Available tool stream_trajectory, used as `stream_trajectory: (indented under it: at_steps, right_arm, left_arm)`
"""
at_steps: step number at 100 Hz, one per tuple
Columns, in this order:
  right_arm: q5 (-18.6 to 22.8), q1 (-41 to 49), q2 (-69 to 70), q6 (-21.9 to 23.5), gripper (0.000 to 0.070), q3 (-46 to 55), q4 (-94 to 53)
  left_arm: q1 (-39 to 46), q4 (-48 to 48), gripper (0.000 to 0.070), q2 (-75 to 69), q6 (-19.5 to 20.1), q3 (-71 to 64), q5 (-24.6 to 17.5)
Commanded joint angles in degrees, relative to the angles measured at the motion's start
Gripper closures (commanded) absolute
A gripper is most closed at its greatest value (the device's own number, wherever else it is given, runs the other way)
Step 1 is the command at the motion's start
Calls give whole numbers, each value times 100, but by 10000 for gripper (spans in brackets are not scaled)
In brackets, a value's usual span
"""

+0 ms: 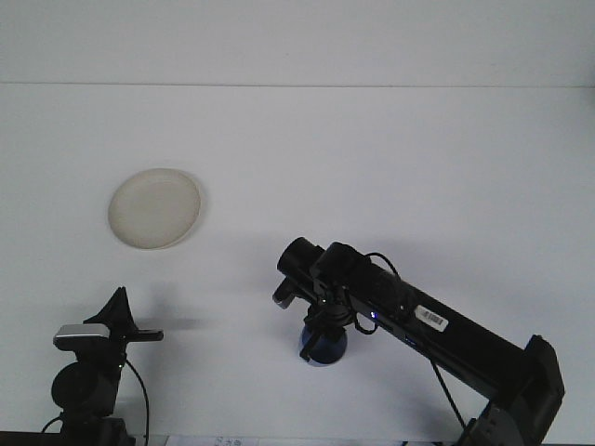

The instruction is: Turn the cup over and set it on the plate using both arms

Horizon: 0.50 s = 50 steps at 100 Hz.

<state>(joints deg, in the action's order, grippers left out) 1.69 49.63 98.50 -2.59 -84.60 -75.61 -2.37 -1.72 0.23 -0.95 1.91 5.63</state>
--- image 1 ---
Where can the pale round plate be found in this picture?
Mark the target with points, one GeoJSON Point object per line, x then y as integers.
{"type": "Point", "coordinates": [153, 209]}

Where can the pale blue cup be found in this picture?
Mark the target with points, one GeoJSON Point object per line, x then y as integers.
{"type": "Point", "coordinates": [332, 350]}

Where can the grey camera box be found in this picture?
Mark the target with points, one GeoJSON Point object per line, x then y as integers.
{"type": "Point", "coordinates": [283, 297]}
{"type": "Point", "coordinates": [81, 332]}

